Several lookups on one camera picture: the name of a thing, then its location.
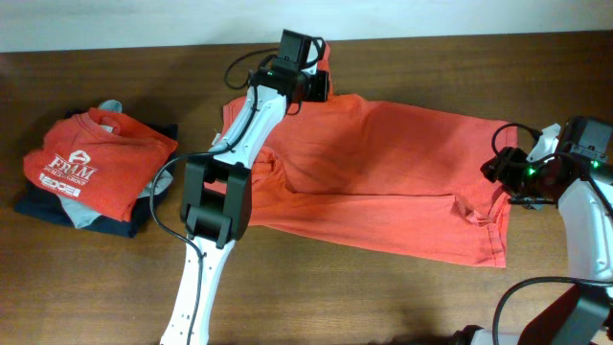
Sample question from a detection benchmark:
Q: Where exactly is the folded red printed t-shirt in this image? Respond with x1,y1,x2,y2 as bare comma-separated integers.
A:
23,108,178,221

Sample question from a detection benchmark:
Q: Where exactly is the plain red t-shirt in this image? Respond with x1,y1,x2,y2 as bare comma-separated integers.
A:
205,41,519,269

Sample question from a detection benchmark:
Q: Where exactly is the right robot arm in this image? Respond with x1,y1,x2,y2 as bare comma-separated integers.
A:
448,116,612,345

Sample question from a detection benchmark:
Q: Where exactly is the folded navy blue t-shirt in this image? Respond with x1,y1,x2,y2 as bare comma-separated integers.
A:
14,124,178,238

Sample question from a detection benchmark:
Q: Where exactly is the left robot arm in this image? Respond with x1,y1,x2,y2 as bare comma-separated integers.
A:
160,30,329,345

